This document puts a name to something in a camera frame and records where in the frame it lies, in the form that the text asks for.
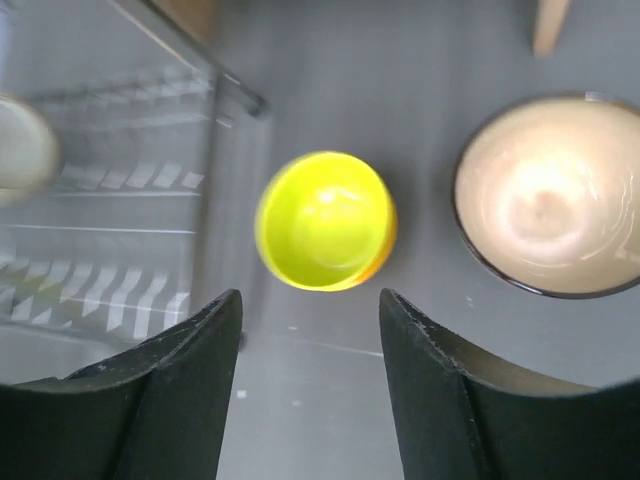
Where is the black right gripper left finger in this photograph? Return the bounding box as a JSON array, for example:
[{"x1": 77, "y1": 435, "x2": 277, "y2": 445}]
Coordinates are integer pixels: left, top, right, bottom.
[{"x1": 1, "y1": 289, "x2": 243, "y2": 479}]

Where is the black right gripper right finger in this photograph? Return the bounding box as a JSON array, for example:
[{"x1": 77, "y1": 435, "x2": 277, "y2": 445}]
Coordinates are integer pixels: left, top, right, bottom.
[{"x1": 379, "y1": 289, "x2": 639, "y2": 479}]

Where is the steel two-tier dish rack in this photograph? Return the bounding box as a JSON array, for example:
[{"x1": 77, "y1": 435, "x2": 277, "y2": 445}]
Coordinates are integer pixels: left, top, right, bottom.
[{"x1": 1, "y1": 1, "x2": 264, "y2": 344}]

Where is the orange bowl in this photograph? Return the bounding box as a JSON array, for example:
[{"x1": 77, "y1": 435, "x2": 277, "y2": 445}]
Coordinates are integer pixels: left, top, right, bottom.
[{"x1": 350, "y1": 207, "x2": 398, "y2": 287}]

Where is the lime green bowl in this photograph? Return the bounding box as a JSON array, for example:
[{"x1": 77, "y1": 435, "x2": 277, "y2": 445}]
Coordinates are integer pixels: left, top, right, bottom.
[{"x1": 254, "y1": 151, "x2": 396, "y2": 292}]

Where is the cream ceramic bowl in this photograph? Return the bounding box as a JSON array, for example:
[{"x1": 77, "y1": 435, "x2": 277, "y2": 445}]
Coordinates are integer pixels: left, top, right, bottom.
[{"x1": 1, "y1": 93, "x2": 61, "y2": 207}]

